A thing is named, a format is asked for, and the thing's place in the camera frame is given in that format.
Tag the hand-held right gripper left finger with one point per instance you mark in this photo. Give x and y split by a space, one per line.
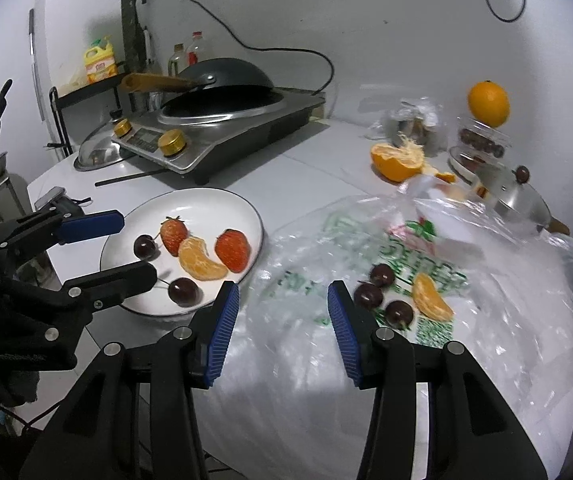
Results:
221 330

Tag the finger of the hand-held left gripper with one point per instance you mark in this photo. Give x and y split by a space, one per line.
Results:
91 225
116 282

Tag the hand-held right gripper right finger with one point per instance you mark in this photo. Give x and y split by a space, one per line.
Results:
344 330

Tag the dark red cherry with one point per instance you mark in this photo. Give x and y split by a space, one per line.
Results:
399 313
382 275
145 247
369 295
184 291

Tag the orange segment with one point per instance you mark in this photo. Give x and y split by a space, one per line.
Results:
201 259
431 297

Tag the red strawberry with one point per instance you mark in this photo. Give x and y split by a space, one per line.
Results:
174 235
232 250

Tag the white plate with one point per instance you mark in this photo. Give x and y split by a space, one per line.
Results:
201 210

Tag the clear printed plastic bag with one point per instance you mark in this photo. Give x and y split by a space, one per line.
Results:
491 310

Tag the person's left forearm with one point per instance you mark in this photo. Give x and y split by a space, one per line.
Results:
1 385

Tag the small grey device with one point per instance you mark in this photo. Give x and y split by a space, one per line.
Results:
51 196

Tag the black chopstick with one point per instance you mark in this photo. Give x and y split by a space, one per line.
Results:
126 176

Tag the stainless steel pot lid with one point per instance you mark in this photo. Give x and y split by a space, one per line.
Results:
96 150

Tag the black metal rack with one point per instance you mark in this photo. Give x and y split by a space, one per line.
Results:
81 92

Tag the yellow detergent bottle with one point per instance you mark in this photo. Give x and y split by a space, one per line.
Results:
100 62

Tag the grey vertical bar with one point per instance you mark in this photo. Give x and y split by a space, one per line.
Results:
36 65

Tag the hollowed orange half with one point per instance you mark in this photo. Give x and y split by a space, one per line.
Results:
396 162

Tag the silver induction cooker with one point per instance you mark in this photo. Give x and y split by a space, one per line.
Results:
246 127

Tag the orange peel piece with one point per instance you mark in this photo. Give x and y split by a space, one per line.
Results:
444 176

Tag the dark oil bottle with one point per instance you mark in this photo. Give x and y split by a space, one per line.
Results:
176 60

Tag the red-capped bottle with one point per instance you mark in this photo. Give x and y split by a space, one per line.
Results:
196 50

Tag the black umbrella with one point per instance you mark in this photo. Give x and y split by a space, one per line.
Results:
142 25

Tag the dark vertical pipe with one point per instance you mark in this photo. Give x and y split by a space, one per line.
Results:
129 10

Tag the steel saucepan with lid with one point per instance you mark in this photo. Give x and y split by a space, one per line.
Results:
516 195

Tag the metal cup in plastic bag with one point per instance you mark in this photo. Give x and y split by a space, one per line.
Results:
411 120

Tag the glass jar with chocolates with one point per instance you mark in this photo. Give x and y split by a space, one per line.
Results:
481 145

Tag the whole orange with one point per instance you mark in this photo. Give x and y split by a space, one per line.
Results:
489 104

